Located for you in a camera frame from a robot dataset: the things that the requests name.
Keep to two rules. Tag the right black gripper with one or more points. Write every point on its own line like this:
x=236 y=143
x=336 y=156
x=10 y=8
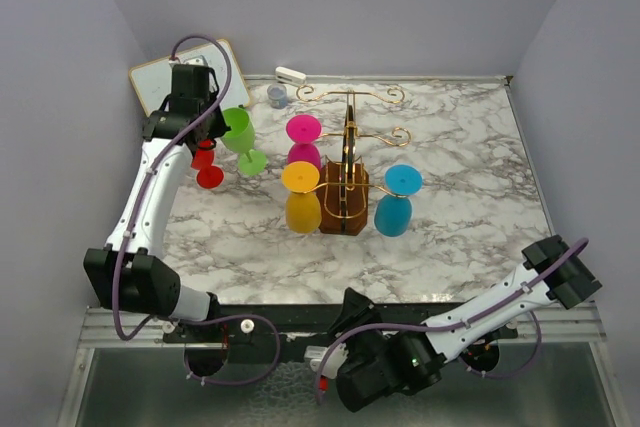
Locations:
x=356 y=310

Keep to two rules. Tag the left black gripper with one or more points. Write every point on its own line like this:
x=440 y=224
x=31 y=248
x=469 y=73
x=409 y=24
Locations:
x=219 y=127

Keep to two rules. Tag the green plastic wine glass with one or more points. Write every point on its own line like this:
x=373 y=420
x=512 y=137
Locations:
x=240 y=139

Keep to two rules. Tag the red plastic wine glass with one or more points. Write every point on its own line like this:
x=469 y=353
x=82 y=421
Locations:
x=209 y=176

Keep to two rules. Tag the blue plastic wine glass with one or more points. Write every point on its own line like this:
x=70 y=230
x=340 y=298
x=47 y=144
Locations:
x=394 y=211

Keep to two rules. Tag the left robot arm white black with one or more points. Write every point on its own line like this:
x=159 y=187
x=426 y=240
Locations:
x=127 y=273

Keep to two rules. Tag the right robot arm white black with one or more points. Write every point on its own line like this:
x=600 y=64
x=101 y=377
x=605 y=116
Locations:
x=551 y=272

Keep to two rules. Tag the yellow plastic wine glass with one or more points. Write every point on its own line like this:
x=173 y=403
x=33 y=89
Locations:
x=302 y=209

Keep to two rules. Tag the magenta plastic wine glass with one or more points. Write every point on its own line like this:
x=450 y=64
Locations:
x=304 y=130

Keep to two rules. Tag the white whiteboard eraser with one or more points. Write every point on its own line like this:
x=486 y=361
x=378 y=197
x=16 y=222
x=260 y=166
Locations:
x=289 y=76

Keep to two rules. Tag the small whiteboard gold frame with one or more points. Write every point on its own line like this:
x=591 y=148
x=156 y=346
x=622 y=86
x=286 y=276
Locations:
x=152 y=81

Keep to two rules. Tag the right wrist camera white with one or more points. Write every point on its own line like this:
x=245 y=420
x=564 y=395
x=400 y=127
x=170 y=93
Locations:
x=313 y=356

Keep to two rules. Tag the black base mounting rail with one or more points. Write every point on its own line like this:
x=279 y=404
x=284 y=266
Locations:
x=250 y=339

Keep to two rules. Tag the gold wire wine glass rack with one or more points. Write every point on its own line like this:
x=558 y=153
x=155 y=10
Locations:
x=344 y=186

